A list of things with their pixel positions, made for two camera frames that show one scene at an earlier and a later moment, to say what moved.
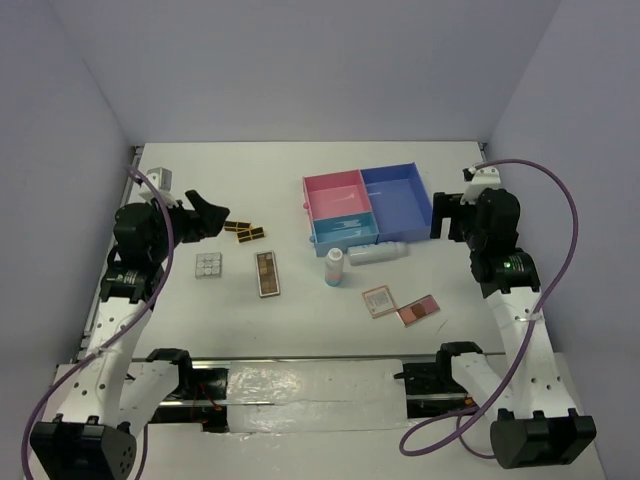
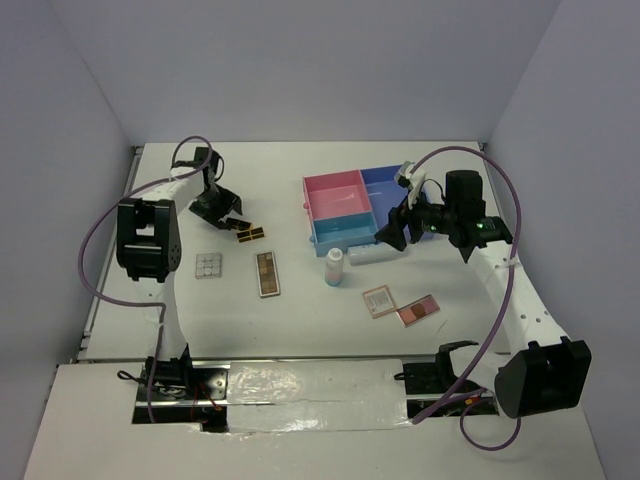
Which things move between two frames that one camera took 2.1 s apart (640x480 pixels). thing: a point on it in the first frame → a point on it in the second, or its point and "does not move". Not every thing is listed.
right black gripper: x=449 y=205 → x=393 y=233
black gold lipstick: x=250 y=234 does not move
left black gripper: x=206 y=220 → x=230 y=201
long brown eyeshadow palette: x=267 y=274 does not move
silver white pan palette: x=208 y=265 does not move
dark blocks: x=237 y=225 does not move
